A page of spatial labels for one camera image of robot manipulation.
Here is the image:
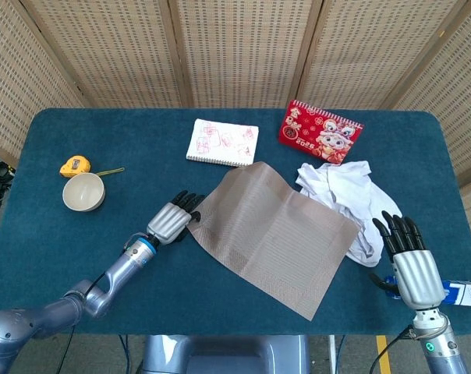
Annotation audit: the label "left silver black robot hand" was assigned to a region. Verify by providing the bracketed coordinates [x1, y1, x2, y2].
[146, 189, 206, 245]

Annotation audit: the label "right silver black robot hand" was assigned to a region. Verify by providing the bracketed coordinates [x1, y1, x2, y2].
[370, 210, 446, 311]

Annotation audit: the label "small white bowl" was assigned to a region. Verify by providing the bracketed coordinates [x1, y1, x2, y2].
[62, 172, 105, 213]

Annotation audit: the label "brown woven placemat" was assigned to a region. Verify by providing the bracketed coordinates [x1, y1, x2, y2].
[188, 161, 360, 322]

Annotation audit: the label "red desk calendar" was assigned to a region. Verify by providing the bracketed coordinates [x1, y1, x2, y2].
[278, 99, 365, 165]

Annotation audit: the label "blue white toothpaste box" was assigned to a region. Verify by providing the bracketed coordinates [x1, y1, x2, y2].
[379, 274, 471, 307]

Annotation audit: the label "teal table cover cloth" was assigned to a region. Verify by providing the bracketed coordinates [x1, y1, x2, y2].
[0, 108, 471, 337]

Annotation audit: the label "white spiral notebook red drawings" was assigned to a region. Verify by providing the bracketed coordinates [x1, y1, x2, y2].
[186, 118, 260, 170]

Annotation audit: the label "yellow tape measure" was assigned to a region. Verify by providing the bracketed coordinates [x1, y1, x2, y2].
[59, 155, 126, 179]

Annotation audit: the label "crumpled white cloth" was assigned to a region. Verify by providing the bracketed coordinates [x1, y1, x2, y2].
[296, 159, 403, 268]

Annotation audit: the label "white table leg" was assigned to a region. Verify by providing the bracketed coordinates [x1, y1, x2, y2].
[328, 334, 337, 374]

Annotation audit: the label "blue-gray robot torso base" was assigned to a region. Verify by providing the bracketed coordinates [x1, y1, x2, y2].
[136, 333, 313, 374]

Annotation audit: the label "bamboo folding screen panel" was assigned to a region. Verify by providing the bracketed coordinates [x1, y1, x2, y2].
[168, 0, 324, 109]
[289, 0, 471, 110]
[0, 0, 88, 168]
[387, 0, 471, 250]
[19, 0, 193, 109]

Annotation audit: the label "blue floor cable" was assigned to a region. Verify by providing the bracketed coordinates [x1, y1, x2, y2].
[119, 334, 133, 374]

